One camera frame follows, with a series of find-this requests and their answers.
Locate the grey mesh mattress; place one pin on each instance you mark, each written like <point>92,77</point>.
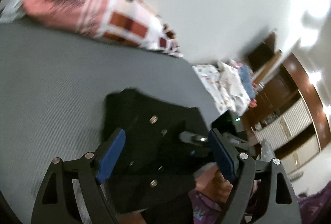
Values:
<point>53,86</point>

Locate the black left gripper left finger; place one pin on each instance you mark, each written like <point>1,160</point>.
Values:
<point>56,202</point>

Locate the white dotted cloth pile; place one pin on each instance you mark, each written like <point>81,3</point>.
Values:
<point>224,85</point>

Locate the right hand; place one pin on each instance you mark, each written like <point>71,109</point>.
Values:
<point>213,185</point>

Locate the blue folded cloth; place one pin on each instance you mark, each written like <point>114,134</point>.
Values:
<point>246,81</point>

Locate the dark wall frame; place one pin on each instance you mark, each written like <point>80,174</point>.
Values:
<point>260,56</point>

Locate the black pants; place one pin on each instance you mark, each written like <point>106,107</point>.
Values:
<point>155,165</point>

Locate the light striped cloth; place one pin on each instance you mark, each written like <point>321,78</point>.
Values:
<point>12,11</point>

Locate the brown wooden wardrobe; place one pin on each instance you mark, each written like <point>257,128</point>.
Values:
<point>289,115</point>

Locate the pink checked blanket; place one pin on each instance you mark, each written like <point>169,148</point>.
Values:
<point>129,22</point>

